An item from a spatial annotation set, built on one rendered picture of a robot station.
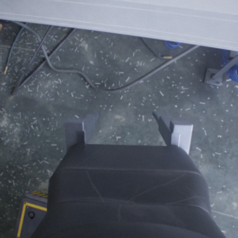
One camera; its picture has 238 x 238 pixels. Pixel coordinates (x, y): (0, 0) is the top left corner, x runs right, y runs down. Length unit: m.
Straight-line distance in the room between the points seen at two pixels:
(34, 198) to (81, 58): 0.92
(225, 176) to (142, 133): 0.55
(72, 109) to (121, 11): 1.02
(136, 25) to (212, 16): 0.10
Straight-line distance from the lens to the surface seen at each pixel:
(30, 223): 1.05
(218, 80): 1.27
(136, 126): 1.12
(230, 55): 1.07
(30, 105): 1.40
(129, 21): 0.28
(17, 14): 0.38
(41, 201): 0.99
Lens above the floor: 1.12
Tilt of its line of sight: 80 degrees down
